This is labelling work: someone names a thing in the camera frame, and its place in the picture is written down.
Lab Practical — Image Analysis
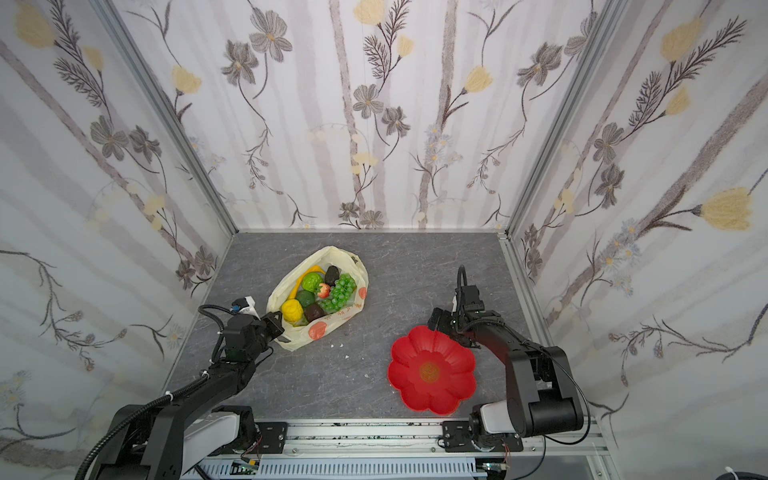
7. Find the red flower-shaped plastic bowl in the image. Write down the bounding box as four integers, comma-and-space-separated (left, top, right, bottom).
387, 326, 477, 416

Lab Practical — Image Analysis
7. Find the pale yellow plastic bag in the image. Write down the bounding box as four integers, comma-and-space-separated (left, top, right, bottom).
267, 246, 369, 351

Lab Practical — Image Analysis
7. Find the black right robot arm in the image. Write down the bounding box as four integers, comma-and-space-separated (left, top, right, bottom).
428, 266, 590, 451

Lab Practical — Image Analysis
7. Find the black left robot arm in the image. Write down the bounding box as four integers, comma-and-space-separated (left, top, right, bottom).
75, 302, 285, 479

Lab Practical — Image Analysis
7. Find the yellow fake lemon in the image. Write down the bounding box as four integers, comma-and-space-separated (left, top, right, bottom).
281, 298, 305, 325

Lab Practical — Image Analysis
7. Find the dark brown fake fruit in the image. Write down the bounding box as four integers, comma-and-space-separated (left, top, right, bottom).
304, 303, 327, 323

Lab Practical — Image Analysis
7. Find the dark green fake fruit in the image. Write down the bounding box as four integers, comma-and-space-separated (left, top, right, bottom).
295, 290, 316, 309

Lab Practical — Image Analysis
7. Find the bright green fake fruit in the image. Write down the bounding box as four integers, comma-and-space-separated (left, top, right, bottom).
301, 272, 325, 293

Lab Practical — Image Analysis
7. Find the fake red strawberry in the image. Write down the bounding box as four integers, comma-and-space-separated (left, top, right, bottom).
316, 283, 331, 299

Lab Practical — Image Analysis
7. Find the yellow fake banana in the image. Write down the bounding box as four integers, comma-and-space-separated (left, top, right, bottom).
288, 265, 325, 299

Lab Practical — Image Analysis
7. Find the green fake grape bunch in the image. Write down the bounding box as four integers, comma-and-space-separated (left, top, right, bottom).
319, 274, 357, 314

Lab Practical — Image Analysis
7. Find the small black fake fruit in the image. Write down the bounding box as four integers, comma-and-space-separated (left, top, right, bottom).
324, 265, 341, 287

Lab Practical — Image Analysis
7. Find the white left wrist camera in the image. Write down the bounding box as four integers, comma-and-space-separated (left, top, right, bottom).
230, 296, 259, 318

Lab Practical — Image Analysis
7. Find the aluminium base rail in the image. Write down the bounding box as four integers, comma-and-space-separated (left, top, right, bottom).
184, 418, 621, 479

